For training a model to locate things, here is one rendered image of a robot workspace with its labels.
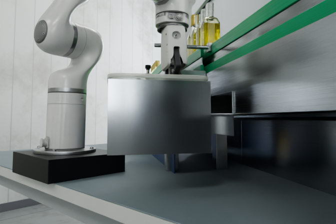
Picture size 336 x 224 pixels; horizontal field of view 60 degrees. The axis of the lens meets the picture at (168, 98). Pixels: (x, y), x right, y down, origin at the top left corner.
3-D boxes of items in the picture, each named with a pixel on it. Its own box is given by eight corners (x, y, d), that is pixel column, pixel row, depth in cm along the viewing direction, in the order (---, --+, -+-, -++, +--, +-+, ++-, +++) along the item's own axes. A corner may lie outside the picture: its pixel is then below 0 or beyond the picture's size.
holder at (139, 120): (235, 152, 64) (234, 82, 65) (106, 155, 58) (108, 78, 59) (209, 145, 80) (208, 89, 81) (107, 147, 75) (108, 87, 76)
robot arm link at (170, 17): (193, 11, 69) (193, 23, 69) (184, 23, 78) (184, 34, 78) (158, 9, 68) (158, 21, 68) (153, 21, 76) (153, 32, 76)
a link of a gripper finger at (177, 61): (182, 52, 64) (179, 76, 67) (176, 42, 71) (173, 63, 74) (177, 52, 64) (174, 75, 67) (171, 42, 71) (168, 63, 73)
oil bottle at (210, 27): (221, 78, 96) (220, 15, 98) (205, 77, 95) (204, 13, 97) (215, 80, 102) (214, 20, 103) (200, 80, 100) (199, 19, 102)
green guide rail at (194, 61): (204, 72, 88) (203, 46, 88) (200, 72, 88) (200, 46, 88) (141, 103, 259) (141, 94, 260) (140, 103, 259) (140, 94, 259)
